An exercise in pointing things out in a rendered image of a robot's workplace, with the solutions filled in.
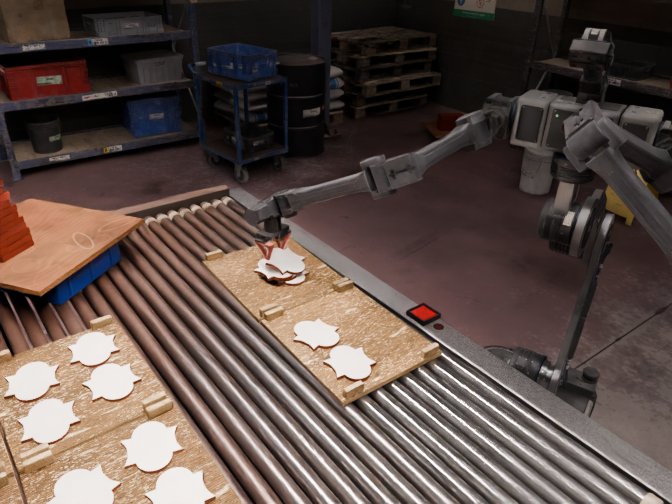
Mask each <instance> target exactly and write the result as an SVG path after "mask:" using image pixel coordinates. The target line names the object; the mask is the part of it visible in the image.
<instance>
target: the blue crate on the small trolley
mask: <svg viewBox="0 0 672 504"><path fill-rule="evenodd" d="M207 49H208V50H207V51H208V53H207V54H208V57H207V58H209V61H208V62H209V66H208V70H209V72H210V73H211V74H215V75H220V76H224V77H228V78H232V79H237V80H241V81H245V82H251V81H256V80H260V79H264V78H269V77H273V76H276V75H278V69H277V68H276V65H277V64H276V60H277V59H276V56H277V55H276V51H277V50H273V49H268V48H263V47H259V46H253V45H248V44H241V43H233V44H227V45H220V46H214V47H209V48H207Z"/></svg>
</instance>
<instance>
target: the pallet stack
mask: <svg viewBox="0 0 672 504"><path fill-rule="evenodd" d="M423 37H424V43H423V45H419V44H417V43H413V42H417V38H423ZM436 37H437V34H435V33H430V32H427V33H425V32H423V31H418V30H412V29H407V28H399V27H395V26H385V27H377V28H368V29H359V30H351V31H344V32H343V31H342V32H333V33H331V66H332V65H333V66H334V67H337V68H339V69H341V70H342V71H343V74H342V75H340V76H338V77H339V78H340V79H341V80H343V81H344V85H343V86H341V87H340V89H341V90H343V91H344V94H343V95H341V96H340V97H337V98H336V99H338V100H340V101H342V102H343V103H344V104H345V106H343V107H341V108H340V109H342V110H343V112H348V111H353V110H354V111H353V112H352V115H353V116H351V118H354V119H359V118H365V117H371V116H376V115H382V114H387V113H392V112H396V111H401V110H406V109H411V108H416V107H420V106H423V105H426V104H427V98H426V96H427V94H426V88H427V87H431V86H436V85H440V81H441V73H438V72H434V71H433V72H431V71H430V70H431V64H432V60H435V58H436V55H435V52H436V49H437V48H436V47H432V46H436ZM368 38H370V39H368ZM336 41H340V43H336ZM421 51H423V58H421V57H420V56H417V55H418V53H419V52H421ZM335 53H337V55H335ZM335 60H337V61H335ZM415 63H419V68H418V67H415V66H413V64H415ZM425 77H427V80H425V79H421V78H425ZM414 98H416V100H415V104H411V105H406V106H401V107H398V102H400V101H405V100H409V99H414ZM379 105H384V109H385V110H381V111H376V112H371V113H366V111H365V110H366V108H368V107H374V106H379Z"/></svg>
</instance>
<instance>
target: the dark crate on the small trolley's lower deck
mask: <svg viewBox="0 0 672 504"><path fill-rule="evenodd" d="M273 132H274V131H271V130H269V129H266V128H263V127H261V126H258V125H256V124H253V123H251V122H244V123H240V134H241V150H243V151H245V152H247V153H251V152H255V151H259V150H262V149H266V148H270V147H273V146H275V145H274V144H273V143H274V141H273V138H274V137H273V135H274V133H273ZM223 135H224V138H223V139H224V141H223V142H225V143H227V144H229V145H232V146H234V147H236V148H237V146H236V133H235V125H231V126H227V127H223Z"/></svg>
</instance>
